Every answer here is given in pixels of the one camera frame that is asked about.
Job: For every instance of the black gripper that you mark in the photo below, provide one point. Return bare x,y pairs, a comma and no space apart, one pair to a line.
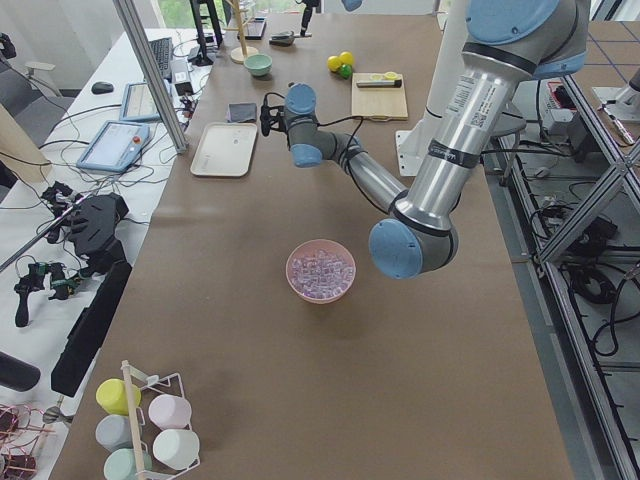
306,17
289,140

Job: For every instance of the steel ice scoop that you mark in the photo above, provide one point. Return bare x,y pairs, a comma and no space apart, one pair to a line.
282,39

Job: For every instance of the pink bowl of ice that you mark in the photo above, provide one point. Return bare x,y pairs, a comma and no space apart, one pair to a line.
320,271

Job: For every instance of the white cup rack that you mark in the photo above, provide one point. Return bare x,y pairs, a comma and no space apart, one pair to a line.
140,390

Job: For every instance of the pink cup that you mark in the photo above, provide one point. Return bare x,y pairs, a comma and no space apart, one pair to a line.
170,412

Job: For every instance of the yellow cup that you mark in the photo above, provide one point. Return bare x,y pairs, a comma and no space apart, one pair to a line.
111,396

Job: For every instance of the white mint cup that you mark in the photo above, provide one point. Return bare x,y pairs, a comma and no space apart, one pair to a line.
176,448

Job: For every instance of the grey blue cup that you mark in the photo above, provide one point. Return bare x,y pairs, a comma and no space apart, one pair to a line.
113,433

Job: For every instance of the green mint cup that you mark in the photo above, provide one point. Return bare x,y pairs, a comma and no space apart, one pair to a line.
120,465

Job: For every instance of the grey folded cloth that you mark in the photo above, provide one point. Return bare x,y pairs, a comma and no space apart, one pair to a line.
241,113

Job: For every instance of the green ceramic bowl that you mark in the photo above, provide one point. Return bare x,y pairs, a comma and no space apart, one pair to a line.
258,65

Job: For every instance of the yellow lemon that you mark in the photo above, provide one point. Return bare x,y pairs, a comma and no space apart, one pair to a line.
334,63
346,58

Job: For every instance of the cream rabbit tray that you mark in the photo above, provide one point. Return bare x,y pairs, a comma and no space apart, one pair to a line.
224,150

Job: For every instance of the green lime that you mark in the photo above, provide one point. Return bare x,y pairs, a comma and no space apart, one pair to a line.
345,71

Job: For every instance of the wooden glass stand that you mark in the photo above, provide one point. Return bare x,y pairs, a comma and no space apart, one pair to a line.
239,54

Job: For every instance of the wooden cutting board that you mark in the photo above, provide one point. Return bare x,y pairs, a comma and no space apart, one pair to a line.
378,103

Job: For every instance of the steel muddler bar tool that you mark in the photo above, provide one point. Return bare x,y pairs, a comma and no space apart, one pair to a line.
385,83

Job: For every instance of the black keyboard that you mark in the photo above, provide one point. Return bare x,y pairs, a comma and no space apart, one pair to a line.
162,50

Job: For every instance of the blue teach pendant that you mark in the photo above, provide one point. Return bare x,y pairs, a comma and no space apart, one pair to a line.
115,147
138,104

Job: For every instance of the black computer mouse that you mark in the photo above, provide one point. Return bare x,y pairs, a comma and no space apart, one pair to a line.
101,87

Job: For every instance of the aluminium frame post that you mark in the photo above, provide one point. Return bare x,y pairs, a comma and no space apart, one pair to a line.
136,34

